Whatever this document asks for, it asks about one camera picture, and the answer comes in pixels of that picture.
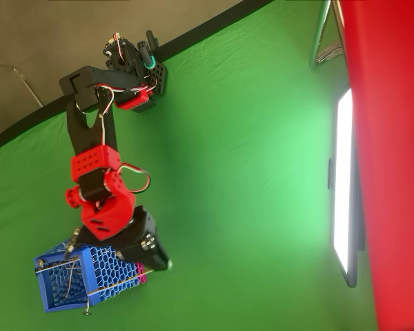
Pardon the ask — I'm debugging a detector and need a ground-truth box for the thin beige stick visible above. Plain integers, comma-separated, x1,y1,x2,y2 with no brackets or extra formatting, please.
87,269,155,297

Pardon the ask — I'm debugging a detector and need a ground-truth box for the blue honeycomb mesh basket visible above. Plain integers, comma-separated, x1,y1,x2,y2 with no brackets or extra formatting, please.
33,239,142,314

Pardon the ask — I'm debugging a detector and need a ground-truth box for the green cloth with black border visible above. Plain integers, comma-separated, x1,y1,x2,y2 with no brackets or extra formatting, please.
0,0,379,331

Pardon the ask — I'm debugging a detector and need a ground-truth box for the black and teal clamp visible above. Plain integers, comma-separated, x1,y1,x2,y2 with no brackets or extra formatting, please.
137,30,159,72

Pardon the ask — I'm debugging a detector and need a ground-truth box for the bright LED light panel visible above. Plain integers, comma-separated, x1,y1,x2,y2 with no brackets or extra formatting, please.
327,88,366,289

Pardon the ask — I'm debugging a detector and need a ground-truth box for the red fabric sheet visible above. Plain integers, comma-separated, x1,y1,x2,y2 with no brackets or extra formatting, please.
337,0,414,331

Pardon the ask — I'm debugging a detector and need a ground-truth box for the silver metal stand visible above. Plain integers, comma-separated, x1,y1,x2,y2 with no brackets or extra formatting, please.
308,0,346,72

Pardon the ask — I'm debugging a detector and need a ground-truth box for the wrist camera board on bracket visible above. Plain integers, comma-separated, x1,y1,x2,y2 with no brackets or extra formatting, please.
62,226,90,260

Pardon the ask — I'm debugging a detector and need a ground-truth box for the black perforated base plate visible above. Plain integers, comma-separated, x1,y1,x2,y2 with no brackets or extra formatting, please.
148,61,169,97

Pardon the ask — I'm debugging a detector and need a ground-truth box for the thin grey floor cable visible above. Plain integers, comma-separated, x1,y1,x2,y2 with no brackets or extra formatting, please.
0,63,45,108

